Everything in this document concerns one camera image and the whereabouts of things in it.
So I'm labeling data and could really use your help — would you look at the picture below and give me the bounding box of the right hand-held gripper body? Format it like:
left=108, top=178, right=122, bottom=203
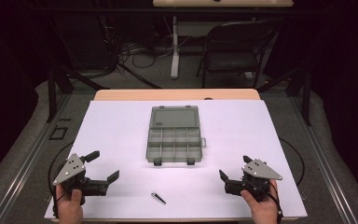
left=224, top=159, right=283, bottom=202

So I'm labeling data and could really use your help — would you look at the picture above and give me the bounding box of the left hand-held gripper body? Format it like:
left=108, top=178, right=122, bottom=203
left=52, top=152, right=110, bottom=198

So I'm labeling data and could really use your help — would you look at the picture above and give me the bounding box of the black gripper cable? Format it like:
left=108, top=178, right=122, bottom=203
left=47, top=141, right=75, bottom=218
left=279, top=137, right=306, bottom=187

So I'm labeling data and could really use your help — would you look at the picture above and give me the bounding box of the grey plastic compartment box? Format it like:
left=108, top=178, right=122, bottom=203
left=145, top=105, right=207, bottom=167

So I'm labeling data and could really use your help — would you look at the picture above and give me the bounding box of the white-legged desk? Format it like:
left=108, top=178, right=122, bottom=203
left=152, top=0, right=295, bottom=80

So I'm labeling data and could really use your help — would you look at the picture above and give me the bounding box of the small black screw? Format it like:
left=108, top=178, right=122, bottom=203
left=150, top=191, right=167, bottom=205

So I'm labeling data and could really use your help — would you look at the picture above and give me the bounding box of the black metal frame stand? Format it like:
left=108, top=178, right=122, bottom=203
left=46, top=60, right=110, bottom=124
left=256, top=66, right=312, bottom=127

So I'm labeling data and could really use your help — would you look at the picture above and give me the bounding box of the person's left hand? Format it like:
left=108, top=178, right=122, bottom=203
left=54, top=184, right=85, bottom=224

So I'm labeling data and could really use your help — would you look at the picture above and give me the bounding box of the bundle of floor cables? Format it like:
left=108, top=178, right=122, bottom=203
left=117, top=36, right=175, bottom=70

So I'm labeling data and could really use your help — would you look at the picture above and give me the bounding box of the black folding chair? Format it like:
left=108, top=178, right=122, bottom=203
left=196, top=21, right=278, bottom=90

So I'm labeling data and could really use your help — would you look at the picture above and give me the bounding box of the person's right hand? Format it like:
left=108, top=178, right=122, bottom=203
left=240, top=179, right=280, bottom=224

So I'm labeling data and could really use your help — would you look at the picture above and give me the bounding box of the white table board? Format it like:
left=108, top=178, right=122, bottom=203
left=44, top=99, right=309, bottom=220

